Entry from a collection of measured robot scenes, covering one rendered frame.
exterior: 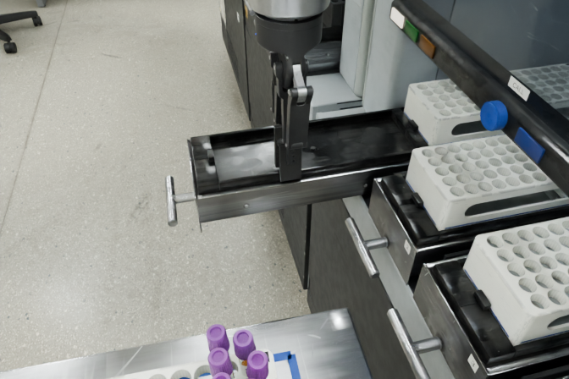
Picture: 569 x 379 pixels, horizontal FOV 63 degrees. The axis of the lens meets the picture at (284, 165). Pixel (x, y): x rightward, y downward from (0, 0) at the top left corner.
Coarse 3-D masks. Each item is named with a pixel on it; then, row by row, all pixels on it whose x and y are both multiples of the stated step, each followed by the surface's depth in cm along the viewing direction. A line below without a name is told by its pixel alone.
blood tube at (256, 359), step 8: (256, 352) 32; (248, 360) 32; (256, 360) 32; (264, 360) 32; (248, 368) 32; (256, 368) 32; (264, 368) 32; (248, 376) 33; (256, 376) 32; (264, 376) 33
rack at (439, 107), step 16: (448, 80) 74; (416, 96) 71; (432, 96) 71; (448, 96) 71; (464, 96) 72; (416, 112) 72; (432, 112) 67; (448, 112) 68; (464, 112) 67; (432, 128) 68; (448, 128) 68; (464, 128) 74; (480, 128) 74; (432, 144) 69
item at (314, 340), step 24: (336, 312) 48; (192, 336) 46; (264, 336) 46; (288, 336) 46; (312, 336) 46; (336, 336) 46; (72, 360) 44; (96, 360) 44; (120, 360) 44; (144, 360) 44; (168, 360) 44; (192, 360) 44; (288, 360) 44; (312, 360) 44; (336, 360) 44; (360, 360) 44
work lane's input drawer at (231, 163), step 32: (256, 128) 73; (320, 128) 75; (352, 128) 75; (384, 128) 75; (416, 128) 72; (192, 160) 69; (224, 160) 69; (256, 160) 69; (320, 160) 69; (352, 160) 67; (384, 160) 68; (192, 192) 71; (224, 192) 63; (256, 192) 64; (288, 192) 66; (320, 192) 67; (352, 192) 69
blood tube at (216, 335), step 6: (216, 324) 34; (210, 330) 34; (216, 330) 34; (222, 330) 34; (210, 336) 33; (216, 336) 34; (222, 336) 33; (210, 342) 33; (216, 342) 33; (222, 342) 33; (228, 342) 34; (210, 348) 34; (228, 348) 34; (234, 372) 38
